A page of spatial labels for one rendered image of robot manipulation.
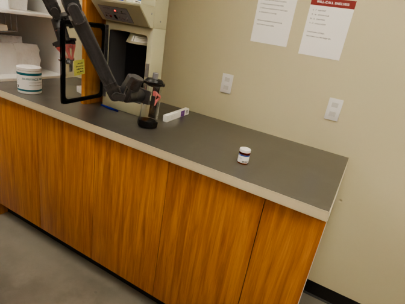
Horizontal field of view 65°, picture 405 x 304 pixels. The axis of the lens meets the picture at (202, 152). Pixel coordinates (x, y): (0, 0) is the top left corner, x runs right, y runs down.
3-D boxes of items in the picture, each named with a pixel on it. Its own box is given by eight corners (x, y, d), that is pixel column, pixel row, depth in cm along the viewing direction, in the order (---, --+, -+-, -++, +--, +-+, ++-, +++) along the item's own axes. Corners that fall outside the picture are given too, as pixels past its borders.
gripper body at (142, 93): (135, 85, 154) (125, 86, 148) (152, 91, 150) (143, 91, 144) (133, 99, 156) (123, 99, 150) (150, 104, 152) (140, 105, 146)
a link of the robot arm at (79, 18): (58, -2, 114) (62, 7, 107) (74, -8, 115) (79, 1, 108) (107, 93, 145) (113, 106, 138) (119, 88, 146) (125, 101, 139)
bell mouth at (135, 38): (140, 41, 188) (140, 32, 186) (164, 47, 181) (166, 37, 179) (119, 40, 173) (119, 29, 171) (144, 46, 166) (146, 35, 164)
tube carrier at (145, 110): (144, 118, 171) (151, 78, 164) (161, 124, 167) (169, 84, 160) (132, 120, 162) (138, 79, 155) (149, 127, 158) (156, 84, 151)
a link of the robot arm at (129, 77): (106, 89, 143) (111, 99, 137) (115, 66, 138) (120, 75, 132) (131, 96, 150) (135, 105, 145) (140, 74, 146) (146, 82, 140)
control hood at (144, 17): (105, 19, 172) (106, -1, 169) (153, 28, 159) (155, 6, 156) (88, 17, 163) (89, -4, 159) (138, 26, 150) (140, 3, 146)
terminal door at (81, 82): (102, 96, 186) (105, 23, 171) (61, 105, 159) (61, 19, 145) (101, 96, 186) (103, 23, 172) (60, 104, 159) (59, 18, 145)
